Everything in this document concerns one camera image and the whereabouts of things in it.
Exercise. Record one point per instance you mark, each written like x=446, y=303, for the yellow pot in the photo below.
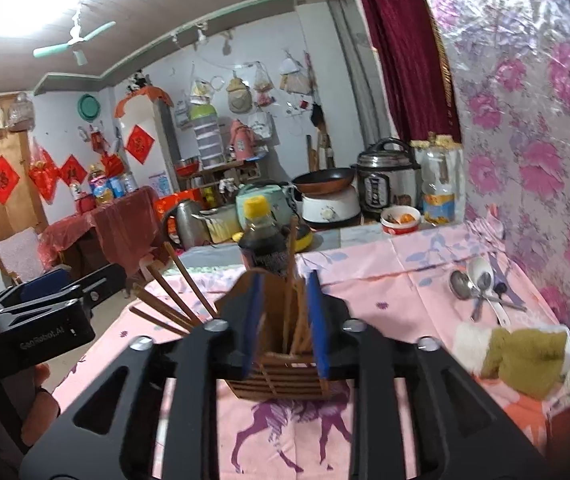
x=222, y=227

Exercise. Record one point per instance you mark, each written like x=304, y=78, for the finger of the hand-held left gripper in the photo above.
x=45, y=280
x=105, y=282

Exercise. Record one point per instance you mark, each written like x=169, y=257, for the white fluffy cloth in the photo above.
x=470, y=347

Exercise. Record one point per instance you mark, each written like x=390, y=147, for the orange cloth cover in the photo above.
x=145, y=94

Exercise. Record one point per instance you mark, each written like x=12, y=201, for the dark sauce bottle yellow cap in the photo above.
x=262, y=245

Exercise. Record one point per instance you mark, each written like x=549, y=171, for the person's left hand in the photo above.
x=42, y=400

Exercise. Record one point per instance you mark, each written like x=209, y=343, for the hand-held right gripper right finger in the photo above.
x=317, y=330

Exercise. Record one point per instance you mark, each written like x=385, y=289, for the steel kettle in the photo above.
x=190, y=225

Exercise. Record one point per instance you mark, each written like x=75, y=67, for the bundle of wooden chopsticks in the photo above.
x=299, y=330

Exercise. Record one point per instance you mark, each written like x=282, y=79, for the white electric cooker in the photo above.
x=332, y=207

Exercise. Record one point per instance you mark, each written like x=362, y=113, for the pink thermos jug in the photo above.
x=241, y=142

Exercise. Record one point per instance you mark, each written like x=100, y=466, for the pink deer-print cloth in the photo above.
x=405, y=285

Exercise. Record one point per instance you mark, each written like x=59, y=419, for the teal appliance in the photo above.
x=277, y=200

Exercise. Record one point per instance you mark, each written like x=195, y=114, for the black hanging ladle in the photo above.
x=317, y=115

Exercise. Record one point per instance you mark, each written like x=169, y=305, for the copper frying pan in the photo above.
x=325, y=180

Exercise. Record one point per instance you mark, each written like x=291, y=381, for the clear bag with red contents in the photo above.
x=263, y=87

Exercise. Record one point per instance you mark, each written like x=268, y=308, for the steel pressure cooker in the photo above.
x=385, y=185

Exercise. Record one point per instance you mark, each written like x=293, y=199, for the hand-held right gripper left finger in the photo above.
x=252, y=330

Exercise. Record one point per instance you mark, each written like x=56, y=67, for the large metal spoon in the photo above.
x=460, y=284

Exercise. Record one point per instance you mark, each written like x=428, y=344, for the straw hat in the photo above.
x=239, y=95

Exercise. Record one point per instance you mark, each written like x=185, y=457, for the clear oil bottle yellow label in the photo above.
x=437, y=185

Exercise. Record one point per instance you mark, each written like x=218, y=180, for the beige hanging bag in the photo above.
x=295, y=80

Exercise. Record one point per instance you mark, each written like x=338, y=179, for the stacked grey green-lidded container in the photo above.
x=208, y=140

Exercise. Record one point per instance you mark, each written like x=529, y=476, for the wooden chair with cushion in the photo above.
x=20, y=255

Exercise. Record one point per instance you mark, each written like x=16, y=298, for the small red pot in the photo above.
x=85, y=205

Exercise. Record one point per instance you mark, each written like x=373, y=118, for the green ceiling fan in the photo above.
x=76, y=37

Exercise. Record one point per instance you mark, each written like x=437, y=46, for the orange bag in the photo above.
x=170, y=205

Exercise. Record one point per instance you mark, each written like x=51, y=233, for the floral mattress in plastic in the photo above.
x=525, y=135

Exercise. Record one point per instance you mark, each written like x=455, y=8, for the blue canister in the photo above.
x=116, y=187

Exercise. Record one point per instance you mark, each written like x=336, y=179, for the silver handbag in plastic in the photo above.
x=20, y=115

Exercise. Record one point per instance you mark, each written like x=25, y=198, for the red paper bowl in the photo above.
x=400, y=227

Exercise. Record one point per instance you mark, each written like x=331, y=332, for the brown slatted chopstick holder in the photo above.
x=285, y=380

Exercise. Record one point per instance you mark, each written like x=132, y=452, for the panda plush toy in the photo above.
x=137, y=82

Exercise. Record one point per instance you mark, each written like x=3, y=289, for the yellow oil bottle blue label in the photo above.
x=101, y=187

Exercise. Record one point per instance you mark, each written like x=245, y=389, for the table under red cloth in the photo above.
x=115, y=230

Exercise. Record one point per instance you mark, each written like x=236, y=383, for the white hanging bag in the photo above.
x=261, y=125

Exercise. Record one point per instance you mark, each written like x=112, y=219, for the red basin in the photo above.
x=187, y=167

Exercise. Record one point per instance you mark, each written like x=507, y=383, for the olive green knit cloth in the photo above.
x=525, y=365

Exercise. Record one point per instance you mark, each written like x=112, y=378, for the clear bag with yellow contents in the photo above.
x=201, y=91

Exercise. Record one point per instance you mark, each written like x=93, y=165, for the dark red curtain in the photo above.
x=400, y=60

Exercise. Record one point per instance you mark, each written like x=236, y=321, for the green round plate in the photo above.
x=89, y=106

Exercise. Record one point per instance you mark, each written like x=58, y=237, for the white fridge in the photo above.
x=140, y=115

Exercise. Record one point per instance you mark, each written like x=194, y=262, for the wooden door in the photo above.
x=20, y=215

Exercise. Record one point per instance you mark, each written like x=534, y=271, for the clear jar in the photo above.
x=130, y=185

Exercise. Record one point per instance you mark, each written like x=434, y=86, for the red hanging ornament in plastic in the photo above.
x=42, y=175

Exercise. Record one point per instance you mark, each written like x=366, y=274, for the red diamond paper decoration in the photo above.
x=1, y=180
x=72, y=171
x=140, y=144

